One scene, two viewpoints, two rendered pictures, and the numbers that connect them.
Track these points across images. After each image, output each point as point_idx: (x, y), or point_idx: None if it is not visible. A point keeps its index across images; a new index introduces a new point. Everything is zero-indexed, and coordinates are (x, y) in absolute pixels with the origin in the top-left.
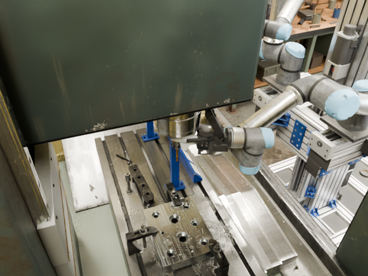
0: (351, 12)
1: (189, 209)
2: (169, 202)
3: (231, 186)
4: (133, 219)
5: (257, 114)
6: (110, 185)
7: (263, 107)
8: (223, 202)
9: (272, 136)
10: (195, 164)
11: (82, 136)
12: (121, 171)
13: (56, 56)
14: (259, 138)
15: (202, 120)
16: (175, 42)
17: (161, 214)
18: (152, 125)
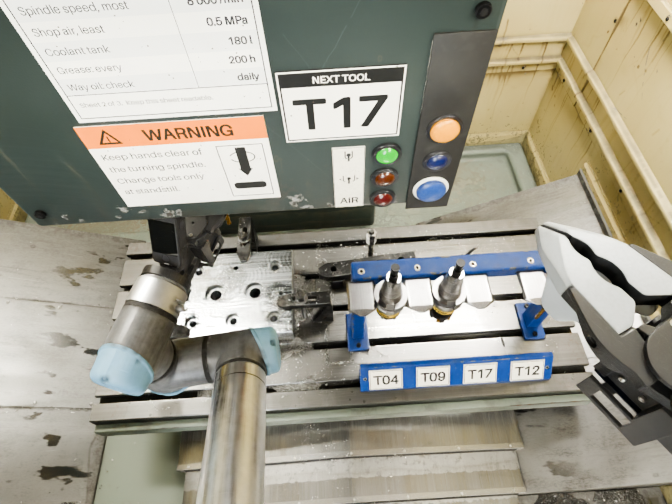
0: None
1: (262, 319)
2: (290, 291)
3: (378, 491)
4: (307, 254)
5: (232, 408)
6: (391, 230)
7: (251, 442)
8: (331, 444)
9: (91, 371)
10: (416, 396)
11: (568, 211)
12: (424, 250)
13: None
14: (107, 336)
15: None
16: None
17: (271, 274)
18: (539, 310)
